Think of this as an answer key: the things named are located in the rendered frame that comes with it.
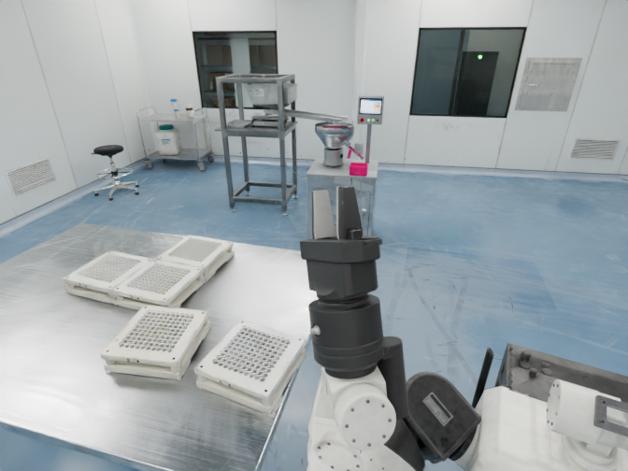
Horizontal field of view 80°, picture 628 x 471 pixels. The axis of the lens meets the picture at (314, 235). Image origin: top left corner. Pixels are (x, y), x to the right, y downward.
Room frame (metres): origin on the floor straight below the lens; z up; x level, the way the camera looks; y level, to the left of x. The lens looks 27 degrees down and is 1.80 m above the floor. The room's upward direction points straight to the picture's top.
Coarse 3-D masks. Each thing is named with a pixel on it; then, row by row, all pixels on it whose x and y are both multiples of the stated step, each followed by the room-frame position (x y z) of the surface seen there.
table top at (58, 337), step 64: (64, 256) 1.55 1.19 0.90; (256, 256) 1.55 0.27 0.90; (0, 320) 1.08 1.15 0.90; (64, 320) 1.08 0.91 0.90; (128, 320) 1.08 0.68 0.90; (256, 320) 1.08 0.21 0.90; (0, 384) 0.79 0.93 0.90; (64, 384) 0.79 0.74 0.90; (128, 384) 0.79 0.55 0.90; (192, 384) 0.79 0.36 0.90; (128, 448) 0.59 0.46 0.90; (192, 448) 0.59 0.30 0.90; (256, 448) 0.59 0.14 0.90
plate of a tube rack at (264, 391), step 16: (240, 320) 1.00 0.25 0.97; (224, 336) 0.92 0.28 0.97; (240, 336) 0.92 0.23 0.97; (288, 336) 0.92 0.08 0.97; (224, 352) 0.85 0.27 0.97; (288, 352) 0.85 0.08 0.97; (208, 368) 0.78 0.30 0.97; (224, 368) 0.78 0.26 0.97; (272, 368) 0.78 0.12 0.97; (288, 368) 0.79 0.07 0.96; (224, 384) 0.74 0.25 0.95; (240, 384) 0.73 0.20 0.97; (256, 384) 0.73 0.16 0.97; (272, 384) 0.73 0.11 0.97
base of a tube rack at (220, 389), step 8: (304, 352) 0.89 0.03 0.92; (296, 360) 0.86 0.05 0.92; (296, 368) 0.84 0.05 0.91; (288, 376) 0.80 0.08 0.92; (200, 384) 0.78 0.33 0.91; (208, 384) 0.77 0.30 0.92; (216, 384) 0.77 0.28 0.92; (280, 384) 0.77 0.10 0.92; (216, 392) 0.76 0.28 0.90; (224, 392) 0.74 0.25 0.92; (232, 392) 0.74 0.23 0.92; (240, 392) 0.74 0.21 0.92; (280, 392) 0.75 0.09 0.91; (240, 400) 0.72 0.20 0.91; (248, 400) 0.71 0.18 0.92; (256, 400) 0.71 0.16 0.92; (272, 400) 0.71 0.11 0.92; (256, 408) 0.70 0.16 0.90; (264, 408) 0.69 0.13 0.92; (272, 408) 0.70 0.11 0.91
